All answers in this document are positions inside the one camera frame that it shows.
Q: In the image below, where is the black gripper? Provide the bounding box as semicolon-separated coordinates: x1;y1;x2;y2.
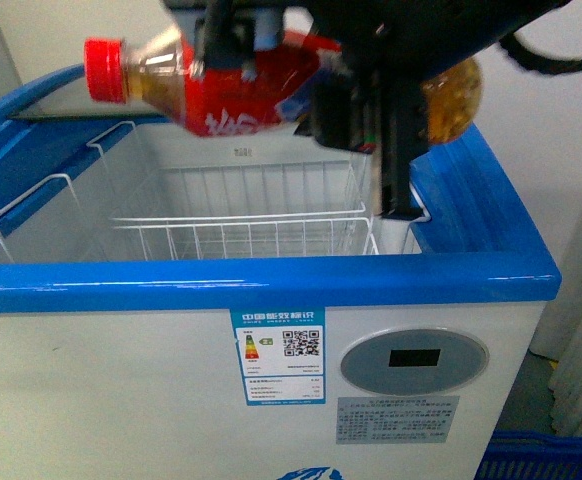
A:
165;0;563;220

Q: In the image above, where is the blue plastic crate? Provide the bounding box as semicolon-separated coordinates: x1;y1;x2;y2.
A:
475;431;582;480

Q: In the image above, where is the white blue chest freezer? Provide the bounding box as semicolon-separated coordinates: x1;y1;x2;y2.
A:
0;67;560;479

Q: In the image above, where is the red label tea bottle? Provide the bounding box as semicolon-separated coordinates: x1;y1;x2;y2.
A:
82;27;486;146

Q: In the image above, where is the white wire freezer basket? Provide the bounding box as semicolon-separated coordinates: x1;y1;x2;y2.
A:
110;155;378;260

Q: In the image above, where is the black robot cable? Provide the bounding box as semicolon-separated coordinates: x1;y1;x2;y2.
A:
498;32;582;77

